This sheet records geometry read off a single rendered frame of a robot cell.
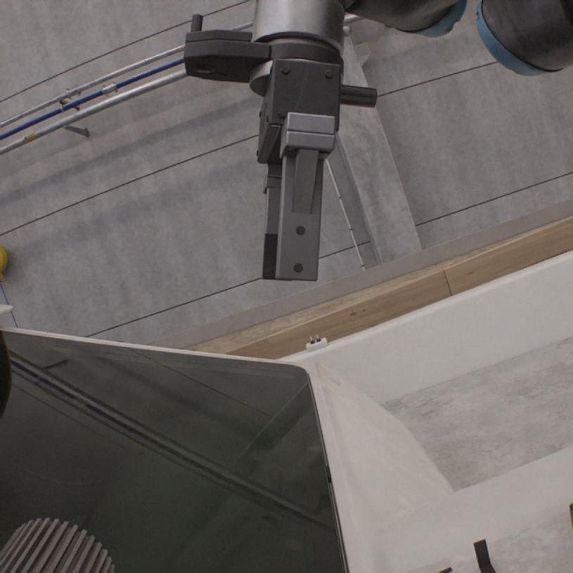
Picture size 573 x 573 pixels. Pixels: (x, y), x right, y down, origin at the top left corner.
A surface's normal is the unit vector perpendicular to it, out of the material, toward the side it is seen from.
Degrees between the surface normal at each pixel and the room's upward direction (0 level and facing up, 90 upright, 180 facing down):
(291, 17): 78
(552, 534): 0
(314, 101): 83
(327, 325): 90
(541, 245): 90
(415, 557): 3
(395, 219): 90
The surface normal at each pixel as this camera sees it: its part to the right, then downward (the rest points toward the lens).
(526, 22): -0.80, 0.47
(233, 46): 0.09, -0.01
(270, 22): -0.62, -0.05
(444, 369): -0.05, 0.17
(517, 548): -0.32, -0.93
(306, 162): 0.04, 0.48
